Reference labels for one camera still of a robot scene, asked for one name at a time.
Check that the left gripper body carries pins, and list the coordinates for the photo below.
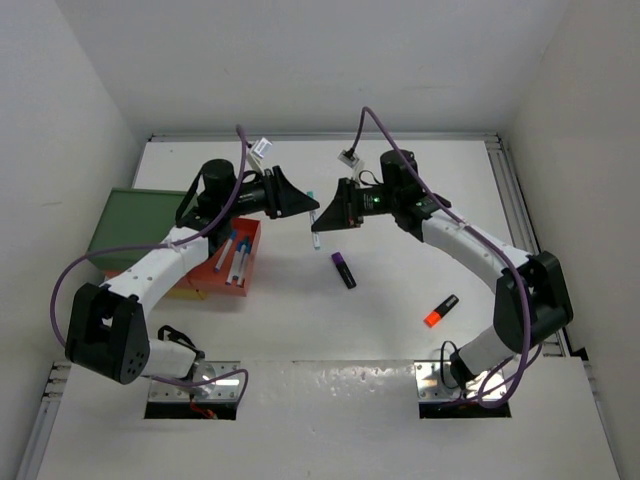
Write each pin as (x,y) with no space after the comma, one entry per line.
(254,196)

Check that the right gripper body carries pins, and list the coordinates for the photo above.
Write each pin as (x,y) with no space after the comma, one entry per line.
(376,201)

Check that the teal fineliner pen top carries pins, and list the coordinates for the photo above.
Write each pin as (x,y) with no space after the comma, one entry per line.
(315,235)

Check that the lavender fineliner pen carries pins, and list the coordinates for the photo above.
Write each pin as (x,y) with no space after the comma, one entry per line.
(225,251)

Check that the light blue fineliner pen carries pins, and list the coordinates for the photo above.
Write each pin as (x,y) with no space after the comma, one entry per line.
(244,264)

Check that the purple highlighter marker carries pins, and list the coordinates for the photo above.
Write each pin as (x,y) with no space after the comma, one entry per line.
(343,270)

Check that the coral drawer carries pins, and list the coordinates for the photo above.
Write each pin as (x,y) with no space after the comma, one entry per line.
(202,277)

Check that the yellow bottom drawer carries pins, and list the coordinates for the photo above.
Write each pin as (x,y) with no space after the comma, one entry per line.
(191,294)

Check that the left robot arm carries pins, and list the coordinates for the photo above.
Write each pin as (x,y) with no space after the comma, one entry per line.
(108,333)

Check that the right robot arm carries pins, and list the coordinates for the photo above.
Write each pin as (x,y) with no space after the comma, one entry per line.
(531,297)

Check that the orange highlighter marker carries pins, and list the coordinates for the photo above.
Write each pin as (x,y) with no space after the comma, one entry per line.
(441,310)

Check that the green top drawer box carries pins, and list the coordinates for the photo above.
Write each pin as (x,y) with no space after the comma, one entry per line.
(135,217)

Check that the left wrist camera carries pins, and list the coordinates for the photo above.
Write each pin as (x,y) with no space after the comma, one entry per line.
(257,152)

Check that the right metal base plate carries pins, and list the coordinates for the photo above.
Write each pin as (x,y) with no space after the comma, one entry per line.
(435,384)

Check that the metal base plate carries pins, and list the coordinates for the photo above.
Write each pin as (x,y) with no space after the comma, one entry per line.
(435,384)
(222,384)

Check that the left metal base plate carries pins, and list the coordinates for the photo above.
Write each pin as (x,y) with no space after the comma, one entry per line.
(222,384)

